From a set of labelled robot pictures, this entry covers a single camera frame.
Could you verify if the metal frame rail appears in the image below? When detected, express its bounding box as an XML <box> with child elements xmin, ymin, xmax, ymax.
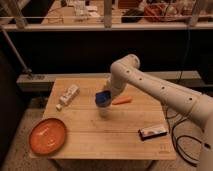
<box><xmin>0</xmin><ymin>21</ymin><xmax>213</xmax><ymax>33</ymax></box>

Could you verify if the black candy bar wrapper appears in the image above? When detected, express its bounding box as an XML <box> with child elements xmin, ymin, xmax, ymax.
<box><xmin>138</xmin><ymin>125</ymin><xmax>167</xmax><ymax>141</ymax></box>

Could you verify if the orange carrot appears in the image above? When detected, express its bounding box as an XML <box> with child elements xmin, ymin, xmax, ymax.
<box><xmin>112</xmin><ymin>96</ymin><xmax>133</xmax><ymax>105</ymax></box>

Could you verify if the orange plate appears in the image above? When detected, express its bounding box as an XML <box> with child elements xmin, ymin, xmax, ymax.
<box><xmin>29</xmin><ymin>118</ymin><xmax>67</xmax><ymax>155</ymax></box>

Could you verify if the wooden table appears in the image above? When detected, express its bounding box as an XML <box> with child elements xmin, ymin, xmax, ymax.
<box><xmin>43</xmin><ymin>78</ymin><xmax>176</xmax><ymax>160</ymax></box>

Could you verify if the diagonal metal strut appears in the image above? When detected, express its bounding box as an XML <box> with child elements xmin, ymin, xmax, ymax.
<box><xmin>0</xmin><ymin>26</ymin><xmax>33</xmax><ymax>78</ymax></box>

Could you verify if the black cable on floor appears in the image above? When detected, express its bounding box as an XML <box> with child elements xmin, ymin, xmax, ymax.
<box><xmin>163</xmin><ymin>105</ymin><xmax>203</xmax><ymax>167</ymax></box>

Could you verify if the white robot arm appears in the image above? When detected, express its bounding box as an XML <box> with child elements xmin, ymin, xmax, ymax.
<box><xmin>95</xmin><ymin>54</ymin><xmax>213</xmax><ymax>171</ymax></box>

